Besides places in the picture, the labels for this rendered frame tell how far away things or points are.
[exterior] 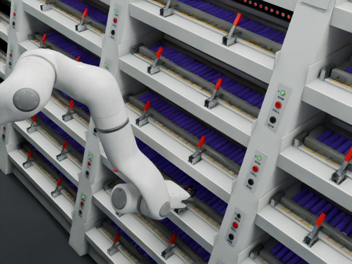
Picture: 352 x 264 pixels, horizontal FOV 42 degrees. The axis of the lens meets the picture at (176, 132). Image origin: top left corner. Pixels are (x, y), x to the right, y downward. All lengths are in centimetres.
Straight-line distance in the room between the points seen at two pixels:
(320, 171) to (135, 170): 47
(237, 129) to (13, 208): 133
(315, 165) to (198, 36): 50
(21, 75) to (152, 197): 46
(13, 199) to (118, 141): 126
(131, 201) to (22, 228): 101
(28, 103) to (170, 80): 57
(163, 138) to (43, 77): 58
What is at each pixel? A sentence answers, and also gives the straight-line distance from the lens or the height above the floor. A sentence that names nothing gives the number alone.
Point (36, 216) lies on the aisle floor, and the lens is 230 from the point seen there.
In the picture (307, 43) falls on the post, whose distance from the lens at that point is 118.
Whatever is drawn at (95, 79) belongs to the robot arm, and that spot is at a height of 100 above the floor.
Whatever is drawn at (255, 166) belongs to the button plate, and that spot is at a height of 84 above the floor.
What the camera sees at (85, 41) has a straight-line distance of 182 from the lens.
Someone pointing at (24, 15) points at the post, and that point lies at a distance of 224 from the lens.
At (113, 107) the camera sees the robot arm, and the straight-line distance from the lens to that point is 115.
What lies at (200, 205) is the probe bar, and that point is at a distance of 156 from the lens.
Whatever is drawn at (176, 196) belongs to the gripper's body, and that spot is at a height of 64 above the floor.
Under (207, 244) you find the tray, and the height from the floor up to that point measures 50.
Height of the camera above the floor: 139
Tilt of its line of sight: 24 degrees down
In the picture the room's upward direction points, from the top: 15 degrees clockwise
